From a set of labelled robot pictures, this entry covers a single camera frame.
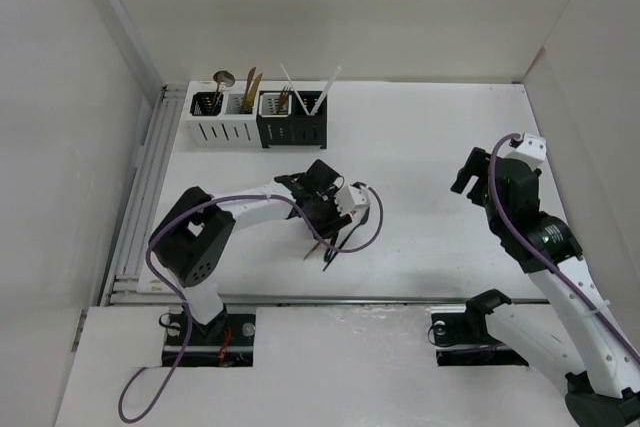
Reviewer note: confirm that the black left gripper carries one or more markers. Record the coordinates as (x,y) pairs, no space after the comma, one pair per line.
(336,220)

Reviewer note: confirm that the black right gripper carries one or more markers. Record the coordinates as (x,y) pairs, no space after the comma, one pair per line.
(477,164)

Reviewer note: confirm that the gold fork green handle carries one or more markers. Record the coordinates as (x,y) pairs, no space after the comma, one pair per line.
(331,253)

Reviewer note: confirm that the small copper fork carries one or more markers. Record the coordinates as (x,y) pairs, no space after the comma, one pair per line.
(283,99)

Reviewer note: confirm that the gold knife green handle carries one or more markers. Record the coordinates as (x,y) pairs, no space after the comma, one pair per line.
(248,84)
(252,94)

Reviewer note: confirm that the copper spoon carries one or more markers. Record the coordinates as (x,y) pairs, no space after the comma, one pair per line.
(219,89)

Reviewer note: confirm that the black fork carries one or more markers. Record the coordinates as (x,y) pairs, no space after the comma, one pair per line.
(342,244)

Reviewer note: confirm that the copper chopstick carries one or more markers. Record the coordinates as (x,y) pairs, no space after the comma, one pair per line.
(295,91)

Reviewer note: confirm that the silver spoon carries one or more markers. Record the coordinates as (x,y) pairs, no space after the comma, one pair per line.
(226,79)

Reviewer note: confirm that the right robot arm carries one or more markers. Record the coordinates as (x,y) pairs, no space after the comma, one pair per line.
(598,374)

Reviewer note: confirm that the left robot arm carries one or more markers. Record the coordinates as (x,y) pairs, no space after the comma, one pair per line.
(189,242)

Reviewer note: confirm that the black slotted utensil container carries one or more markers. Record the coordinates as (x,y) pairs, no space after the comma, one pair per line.
(297,129)

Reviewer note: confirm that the white insert in black container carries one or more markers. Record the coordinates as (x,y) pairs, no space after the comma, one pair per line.
(268,105)

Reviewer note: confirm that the white slotted utensil container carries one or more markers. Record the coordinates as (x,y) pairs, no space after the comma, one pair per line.
(222,122)

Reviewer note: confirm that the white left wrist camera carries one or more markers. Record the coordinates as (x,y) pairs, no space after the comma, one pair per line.
(352,201)

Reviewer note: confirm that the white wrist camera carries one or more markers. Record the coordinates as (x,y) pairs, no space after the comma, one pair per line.
(528,148)
(352,201)

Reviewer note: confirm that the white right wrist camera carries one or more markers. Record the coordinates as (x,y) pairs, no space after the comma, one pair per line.
(528,148)

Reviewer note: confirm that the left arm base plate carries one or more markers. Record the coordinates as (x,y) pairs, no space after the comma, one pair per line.
(227,345)

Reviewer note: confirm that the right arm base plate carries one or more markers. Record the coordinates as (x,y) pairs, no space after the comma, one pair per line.
(459,342)

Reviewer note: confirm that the aluminium frame rail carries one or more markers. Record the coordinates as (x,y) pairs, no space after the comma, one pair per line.
(150,161)

